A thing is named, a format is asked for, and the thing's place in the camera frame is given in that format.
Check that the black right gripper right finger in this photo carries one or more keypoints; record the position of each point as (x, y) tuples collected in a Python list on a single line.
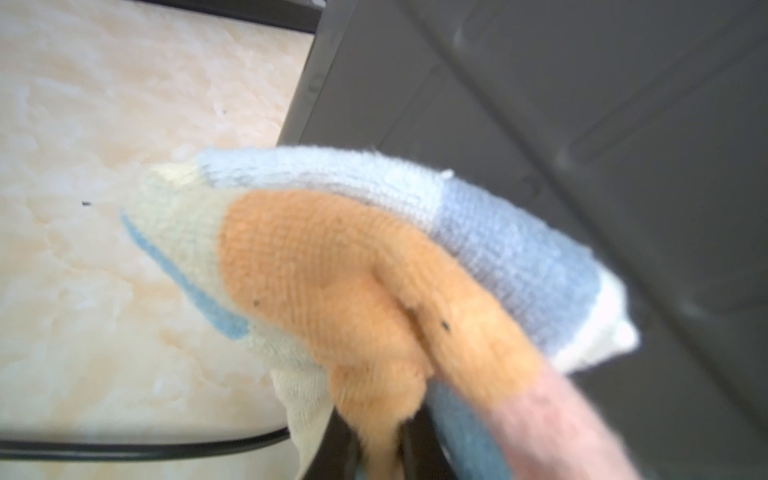
[(422, 454)]

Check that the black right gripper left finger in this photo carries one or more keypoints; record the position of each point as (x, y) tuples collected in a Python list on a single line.
[(338, 455)]

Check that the orange blue patterned cloth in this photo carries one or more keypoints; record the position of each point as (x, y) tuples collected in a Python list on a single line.
[(372, 287)]

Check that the silver grey coffee machine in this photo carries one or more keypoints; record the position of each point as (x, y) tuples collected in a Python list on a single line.
[(637, 127)]

